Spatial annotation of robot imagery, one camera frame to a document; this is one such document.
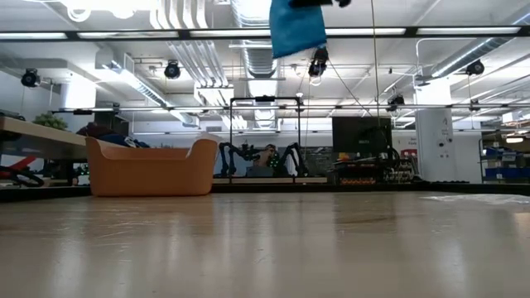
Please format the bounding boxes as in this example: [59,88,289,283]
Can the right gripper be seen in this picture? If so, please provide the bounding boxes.
[288,0,353,9]

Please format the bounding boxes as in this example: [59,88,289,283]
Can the blue elastic bandage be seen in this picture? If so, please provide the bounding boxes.
[268,0,328,60]

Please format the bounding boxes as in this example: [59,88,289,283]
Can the black screen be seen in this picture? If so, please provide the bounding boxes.
[330,116,393,155]

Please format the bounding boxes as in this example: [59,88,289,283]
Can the cluttered equipment bench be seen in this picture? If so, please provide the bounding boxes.
[330,149,417,186]

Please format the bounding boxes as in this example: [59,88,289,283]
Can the black overhead beam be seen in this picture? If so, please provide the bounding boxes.
[0,25,530,41]

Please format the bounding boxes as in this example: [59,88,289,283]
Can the white pillar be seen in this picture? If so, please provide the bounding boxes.
[415,78,455,183]

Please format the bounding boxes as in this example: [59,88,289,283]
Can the teal fabric bundle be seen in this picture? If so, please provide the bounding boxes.
[99,132,151,149]

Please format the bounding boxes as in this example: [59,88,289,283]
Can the orange plastic bin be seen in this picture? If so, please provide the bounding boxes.
[85,136,219,198]

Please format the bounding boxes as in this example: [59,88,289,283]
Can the shelf with blue bins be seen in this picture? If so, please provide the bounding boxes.
[479,138,530,184]

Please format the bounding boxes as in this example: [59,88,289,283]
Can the maroon fabric bundle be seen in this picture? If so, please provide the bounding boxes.
[76,122,115,140]

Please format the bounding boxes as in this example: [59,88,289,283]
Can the small potted plant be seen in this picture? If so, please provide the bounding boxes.
[32,111,70,132]

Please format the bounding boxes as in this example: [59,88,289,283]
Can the red slanted bar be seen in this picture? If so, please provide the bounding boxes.
[6,156,37,171]

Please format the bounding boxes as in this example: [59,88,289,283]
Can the black ceiling-hung camera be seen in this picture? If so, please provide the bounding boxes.
[307,46,330,79]
[163,60,182,80]
[20,68,41,89]
[465,60,485,77]
[386,94,407,113]

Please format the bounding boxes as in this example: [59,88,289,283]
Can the thin hanging cable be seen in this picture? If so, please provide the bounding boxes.
[369,0,382,127]

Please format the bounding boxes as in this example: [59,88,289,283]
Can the distant black station frame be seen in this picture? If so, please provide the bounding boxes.
[213,95,329,185]

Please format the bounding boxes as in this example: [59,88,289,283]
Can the silver ventilation duct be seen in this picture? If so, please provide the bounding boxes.
[426,3,530,79]

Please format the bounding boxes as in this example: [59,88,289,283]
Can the grey horizontal ceiling rail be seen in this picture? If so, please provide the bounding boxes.
[51,103,530,113]

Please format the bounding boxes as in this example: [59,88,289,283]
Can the wooden table with grey frame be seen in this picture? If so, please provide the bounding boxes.
[0,115,89,185]

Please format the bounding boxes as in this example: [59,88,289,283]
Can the black hose loop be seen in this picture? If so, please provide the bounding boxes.
[0,165,46,190]

